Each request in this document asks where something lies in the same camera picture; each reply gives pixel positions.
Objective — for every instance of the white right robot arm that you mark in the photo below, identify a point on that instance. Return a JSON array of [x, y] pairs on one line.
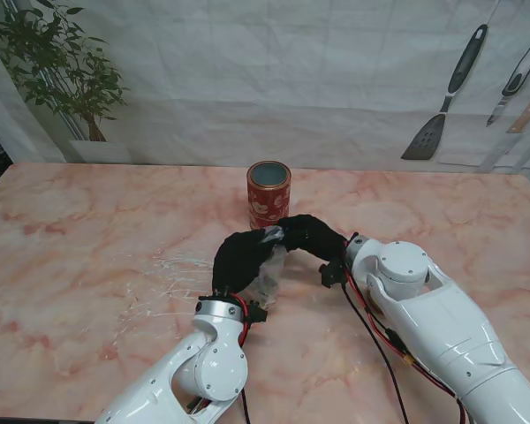
[[446, 318]]

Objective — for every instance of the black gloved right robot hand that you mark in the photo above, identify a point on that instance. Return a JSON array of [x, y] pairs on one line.
[[315, 238]]

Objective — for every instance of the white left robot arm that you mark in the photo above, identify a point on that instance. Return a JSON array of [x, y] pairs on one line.
[[194, 366]]

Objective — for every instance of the black slotted spatula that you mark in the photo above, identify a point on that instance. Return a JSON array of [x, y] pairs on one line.
[[424, 141]]

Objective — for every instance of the green leafy potted plant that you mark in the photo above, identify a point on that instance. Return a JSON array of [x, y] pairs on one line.
[[62, 70]]

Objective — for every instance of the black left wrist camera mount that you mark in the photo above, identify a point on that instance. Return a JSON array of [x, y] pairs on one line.
[[257, 312]]

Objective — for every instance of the red floral tea tin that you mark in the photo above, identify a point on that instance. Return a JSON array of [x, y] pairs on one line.
[[265, 199]]

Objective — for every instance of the clear plastic bag of tea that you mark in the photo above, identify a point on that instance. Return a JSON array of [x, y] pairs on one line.
[[271, 278]]

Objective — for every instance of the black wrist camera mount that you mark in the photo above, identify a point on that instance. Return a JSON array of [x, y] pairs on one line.
[[257, 312], [332, 271]]

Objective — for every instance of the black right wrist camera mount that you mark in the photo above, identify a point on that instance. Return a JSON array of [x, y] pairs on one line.
[[332, 271]]

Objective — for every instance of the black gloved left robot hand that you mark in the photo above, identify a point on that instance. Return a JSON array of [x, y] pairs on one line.
[[240, 260]]

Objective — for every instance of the white printed backdrop cloth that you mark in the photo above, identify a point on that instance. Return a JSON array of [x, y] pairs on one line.
[[265, 66]]

